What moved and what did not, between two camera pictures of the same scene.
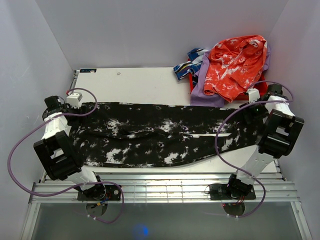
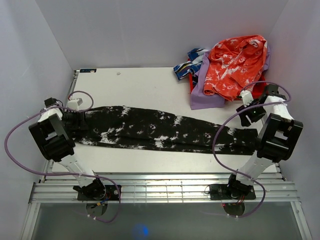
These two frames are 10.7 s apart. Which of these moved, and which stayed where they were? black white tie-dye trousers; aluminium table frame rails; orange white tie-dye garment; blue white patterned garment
Moved: black white tie-dye trousers
Stayed: blue white patterned garment; aluminium table frame rails; orange white tie-dye garment
